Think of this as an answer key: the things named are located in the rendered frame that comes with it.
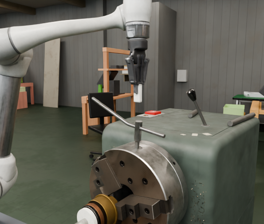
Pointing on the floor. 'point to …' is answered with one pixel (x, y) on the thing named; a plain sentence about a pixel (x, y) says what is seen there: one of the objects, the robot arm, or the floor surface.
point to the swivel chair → (100, 112)
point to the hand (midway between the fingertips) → (137, 93)
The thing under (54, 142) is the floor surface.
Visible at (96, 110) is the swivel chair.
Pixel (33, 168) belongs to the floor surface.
